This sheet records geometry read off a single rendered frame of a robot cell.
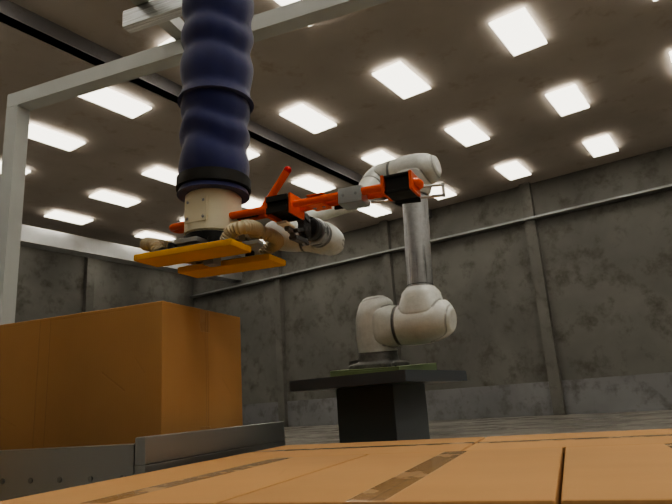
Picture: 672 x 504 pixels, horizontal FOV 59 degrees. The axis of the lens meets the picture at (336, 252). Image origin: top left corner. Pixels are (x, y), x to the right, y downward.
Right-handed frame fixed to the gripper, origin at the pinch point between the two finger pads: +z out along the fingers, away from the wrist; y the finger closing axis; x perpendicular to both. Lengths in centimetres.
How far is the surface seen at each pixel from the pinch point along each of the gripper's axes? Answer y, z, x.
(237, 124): -29.0, 5.7, 11.9
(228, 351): 37.1, -11.0, 26.6
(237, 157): -18.2, 5.9, 12.0
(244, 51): -55, 3, 10
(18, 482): 68, 37, 56
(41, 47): -540, -487, 653
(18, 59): -540, -495, 713
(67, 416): 53, 21, 58
